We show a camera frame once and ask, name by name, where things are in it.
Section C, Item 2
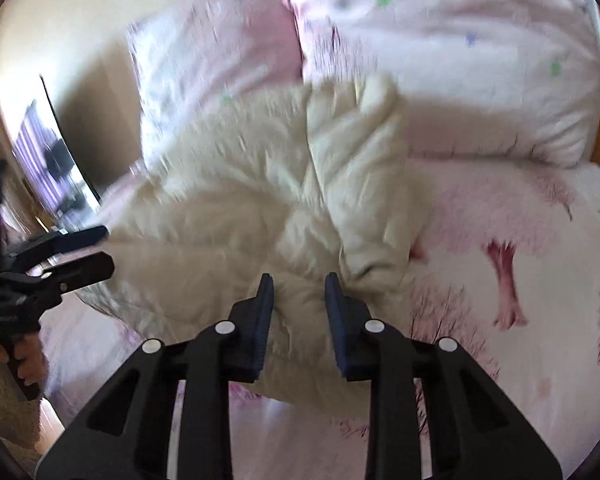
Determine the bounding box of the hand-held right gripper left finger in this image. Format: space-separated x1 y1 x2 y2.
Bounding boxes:
35 273 276 480

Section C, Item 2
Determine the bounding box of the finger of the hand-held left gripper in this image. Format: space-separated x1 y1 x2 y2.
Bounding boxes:
0 252 116 311
2 225 109 273

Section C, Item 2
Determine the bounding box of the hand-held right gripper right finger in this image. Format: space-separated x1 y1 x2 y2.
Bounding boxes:
325 272 563 480

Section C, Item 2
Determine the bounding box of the cream quilted puffer jacket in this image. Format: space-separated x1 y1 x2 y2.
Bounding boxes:
77 72 433 418

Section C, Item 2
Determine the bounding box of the person's left hand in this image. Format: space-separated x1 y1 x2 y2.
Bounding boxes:
0 334 49 387

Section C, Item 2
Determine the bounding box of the flat screen television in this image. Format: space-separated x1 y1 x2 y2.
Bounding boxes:
11 75 103 222

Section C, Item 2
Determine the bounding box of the pink tree print bedsheet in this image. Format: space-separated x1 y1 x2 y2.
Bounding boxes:
35 157 600 480

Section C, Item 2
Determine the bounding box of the pink tree print pillow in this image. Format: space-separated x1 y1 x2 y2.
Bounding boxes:
125 0 303 171
270 0 600 168

